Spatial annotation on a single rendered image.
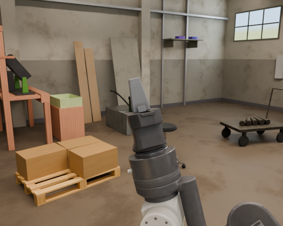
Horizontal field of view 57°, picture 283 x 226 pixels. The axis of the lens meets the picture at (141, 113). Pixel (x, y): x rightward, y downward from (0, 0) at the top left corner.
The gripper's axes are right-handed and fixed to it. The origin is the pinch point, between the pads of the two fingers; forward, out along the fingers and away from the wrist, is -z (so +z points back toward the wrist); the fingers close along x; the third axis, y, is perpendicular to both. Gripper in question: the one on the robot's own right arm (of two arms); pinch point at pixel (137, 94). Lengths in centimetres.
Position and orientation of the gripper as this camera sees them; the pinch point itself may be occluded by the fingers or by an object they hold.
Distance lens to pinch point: 48.1
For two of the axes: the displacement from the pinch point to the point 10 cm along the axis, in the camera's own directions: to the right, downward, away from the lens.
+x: 1.0, 0.3, -9.9
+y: -9.7, 2.3, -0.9
